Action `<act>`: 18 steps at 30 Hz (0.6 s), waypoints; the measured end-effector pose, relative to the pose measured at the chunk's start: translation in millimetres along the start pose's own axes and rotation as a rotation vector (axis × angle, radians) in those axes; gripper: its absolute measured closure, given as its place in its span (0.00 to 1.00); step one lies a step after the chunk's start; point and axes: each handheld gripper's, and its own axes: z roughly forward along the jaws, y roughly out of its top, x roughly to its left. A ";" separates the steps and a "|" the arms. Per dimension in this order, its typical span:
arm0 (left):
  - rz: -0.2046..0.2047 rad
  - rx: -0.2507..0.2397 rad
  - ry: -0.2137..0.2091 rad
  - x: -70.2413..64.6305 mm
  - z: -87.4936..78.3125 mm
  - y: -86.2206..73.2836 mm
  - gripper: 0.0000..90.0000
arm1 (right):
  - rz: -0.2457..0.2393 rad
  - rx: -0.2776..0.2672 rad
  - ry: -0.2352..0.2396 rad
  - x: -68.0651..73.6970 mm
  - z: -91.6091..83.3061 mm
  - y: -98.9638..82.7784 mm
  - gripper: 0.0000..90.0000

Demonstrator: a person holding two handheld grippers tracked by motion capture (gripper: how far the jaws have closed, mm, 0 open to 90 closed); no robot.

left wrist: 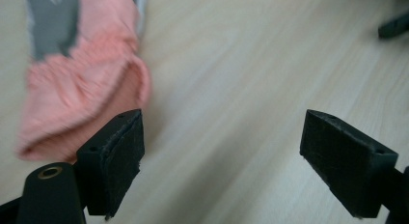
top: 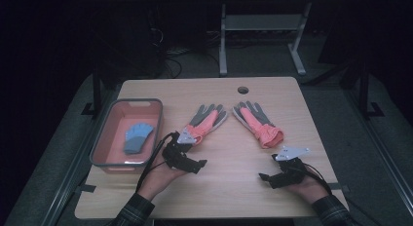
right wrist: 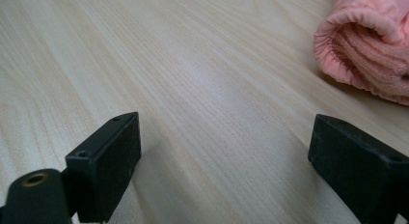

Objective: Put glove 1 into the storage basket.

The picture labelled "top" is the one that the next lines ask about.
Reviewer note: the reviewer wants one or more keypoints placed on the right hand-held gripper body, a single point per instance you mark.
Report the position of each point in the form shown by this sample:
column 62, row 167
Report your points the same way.
column 290, row 172

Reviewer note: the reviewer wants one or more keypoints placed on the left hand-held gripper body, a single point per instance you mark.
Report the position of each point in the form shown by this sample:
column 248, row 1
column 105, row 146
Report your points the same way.
column 177, row 154

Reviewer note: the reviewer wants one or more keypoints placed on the pink and grey glove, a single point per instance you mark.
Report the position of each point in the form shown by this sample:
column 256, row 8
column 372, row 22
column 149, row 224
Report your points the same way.
column 206, row 123
column 266, row 133

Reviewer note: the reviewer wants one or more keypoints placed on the person's right hand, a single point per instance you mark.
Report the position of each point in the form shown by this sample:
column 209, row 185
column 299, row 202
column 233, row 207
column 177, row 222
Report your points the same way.
column 310, row 188

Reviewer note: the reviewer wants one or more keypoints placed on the person's left hand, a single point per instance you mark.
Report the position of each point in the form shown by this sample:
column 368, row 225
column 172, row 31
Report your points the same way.
column 159, row 180

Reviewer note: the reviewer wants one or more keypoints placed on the blue glove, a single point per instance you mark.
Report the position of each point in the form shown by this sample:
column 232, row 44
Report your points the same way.
column 138, row 136

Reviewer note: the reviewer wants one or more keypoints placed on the grey tape strip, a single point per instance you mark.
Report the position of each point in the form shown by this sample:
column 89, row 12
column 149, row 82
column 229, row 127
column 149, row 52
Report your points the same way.
column 339, row 187
column 86, row 188

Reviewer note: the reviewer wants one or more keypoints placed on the pink bin with grey rim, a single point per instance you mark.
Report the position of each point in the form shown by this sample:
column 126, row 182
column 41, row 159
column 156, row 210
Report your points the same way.
column 112, row 128

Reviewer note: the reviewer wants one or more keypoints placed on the black metal stand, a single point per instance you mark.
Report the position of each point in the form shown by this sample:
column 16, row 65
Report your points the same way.
column 96, row 89
column 365, row 89

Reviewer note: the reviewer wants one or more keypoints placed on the grey floor rail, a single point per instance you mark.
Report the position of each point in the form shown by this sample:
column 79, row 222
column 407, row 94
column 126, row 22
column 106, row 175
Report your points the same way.
column 380, row 148
column 69, row 174

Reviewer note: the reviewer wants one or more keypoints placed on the grey metal table frame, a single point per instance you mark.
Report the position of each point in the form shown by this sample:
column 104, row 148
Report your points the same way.
column 263, row 23

